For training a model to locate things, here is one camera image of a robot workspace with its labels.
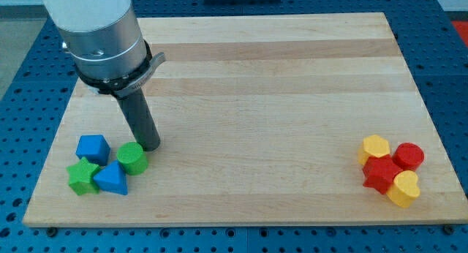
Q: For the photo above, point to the blue pentagon block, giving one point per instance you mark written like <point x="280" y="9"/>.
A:
<point x="93" y="147"/>

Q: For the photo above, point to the yellow heart block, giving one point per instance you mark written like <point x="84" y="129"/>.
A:
<point x="404" y="190"/>

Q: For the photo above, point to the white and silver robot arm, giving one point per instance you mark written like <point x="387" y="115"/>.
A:
<point x="104" y="40"/>

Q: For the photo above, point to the green star block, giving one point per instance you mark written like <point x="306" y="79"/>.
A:
<point x="81" y="177"/>

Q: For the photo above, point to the green cylinder block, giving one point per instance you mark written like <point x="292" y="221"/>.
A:
<point x="132" y="158"/>

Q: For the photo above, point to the red star block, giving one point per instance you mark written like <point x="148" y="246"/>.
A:
<point x="379" y="173"/>

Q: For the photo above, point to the red cylinder block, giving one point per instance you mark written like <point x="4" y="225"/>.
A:
<point x="408" y="156"/>

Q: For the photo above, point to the wooden board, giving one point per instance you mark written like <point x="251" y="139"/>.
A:
<point x="261" y="119"/>

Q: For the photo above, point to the yellow hexagon block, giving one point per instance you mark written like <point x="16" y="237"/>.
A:
<point x="372" y="146"/>

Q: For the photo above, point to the blue triangle block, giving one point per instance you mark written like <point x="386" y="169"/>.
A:
<point x="112" y="179"/>

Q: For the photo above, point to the dark grey cylindrical pointer tool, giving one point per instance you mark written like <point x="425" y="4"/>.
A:
<point x="141" y="123"/>

